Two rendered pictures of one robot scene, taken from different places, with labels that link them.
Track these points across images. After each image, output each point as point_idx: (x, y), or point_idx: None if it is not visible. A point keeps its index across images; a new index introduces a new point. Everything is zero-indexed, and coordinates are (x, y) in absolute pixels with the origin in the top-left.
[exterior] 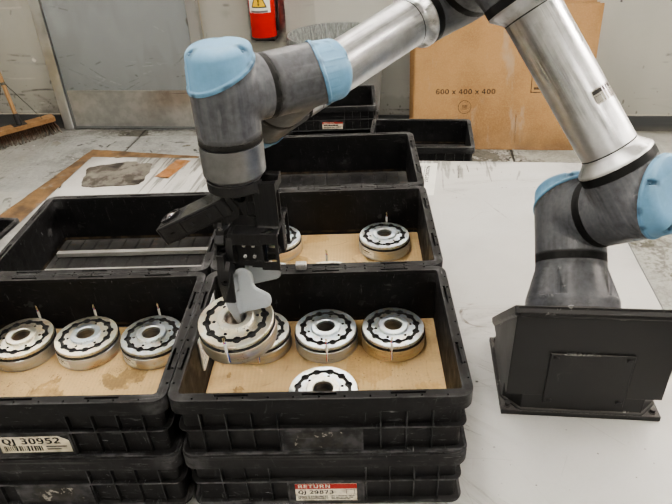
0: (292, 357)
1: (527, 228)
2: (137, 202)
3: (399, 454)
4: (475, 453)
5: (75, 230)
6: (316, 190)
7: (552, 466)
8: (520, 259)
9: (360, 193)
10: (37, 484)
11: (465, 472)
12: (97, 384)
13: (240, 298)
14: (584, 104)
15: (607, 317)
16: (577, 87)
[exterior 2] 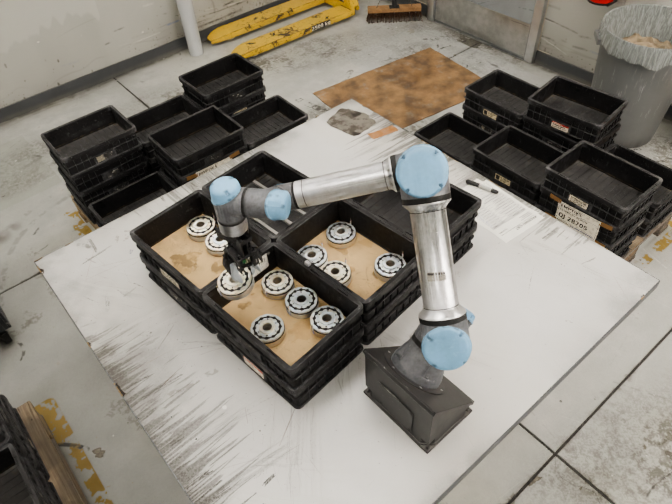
0: (282, 303)
1: (530, 305)
2: (294, 174)
3: (272, 373)
4: (330, 399)
5: (269, 171)
6: (372, 217)
7: (352, 429)
8: (493, 322)
9: (393, 233)
10: (172, 291)
11: (317, 402)
12: (209, 265)
13: (233, 273)
14: (422, 276)
15: (397, 384)
16: (422, 266)
